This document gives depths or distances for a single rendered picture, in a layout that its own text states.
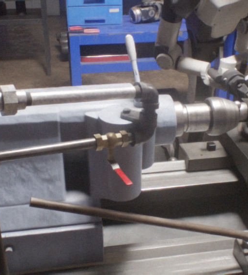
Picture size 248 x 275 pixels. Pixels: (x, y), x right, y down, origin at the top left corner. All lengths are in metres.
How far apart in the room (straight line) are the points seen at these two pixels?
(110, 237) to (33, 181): 0.38
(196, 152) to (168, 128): 0.38
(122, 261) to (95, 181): 0.20
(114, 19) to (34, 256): 2.12
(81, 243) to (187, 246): 0.24
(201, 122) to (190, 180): 0.30
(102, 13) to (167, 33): 1.10
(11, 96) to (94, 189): 0.31
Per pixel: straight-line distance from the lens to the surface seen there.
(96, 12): 2.79
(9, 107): 0.62
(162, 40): 1.78
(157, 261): 0.93
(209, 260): 0.95
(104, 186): 0.83
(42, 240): 0.87
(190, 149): 1.26
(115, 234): 1.17
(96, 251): 0.90
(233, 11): 1.80
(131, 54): 0.84
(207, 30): 1.84
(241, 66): 2.24
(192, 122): 0.92
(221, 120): 0.93
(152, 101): 0.73
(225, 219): 1.25
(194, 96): 2.07
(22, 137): 0.83
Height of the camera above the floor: 1.49
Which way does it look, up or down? 28 degrees down
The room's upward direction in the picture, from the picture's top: straight up
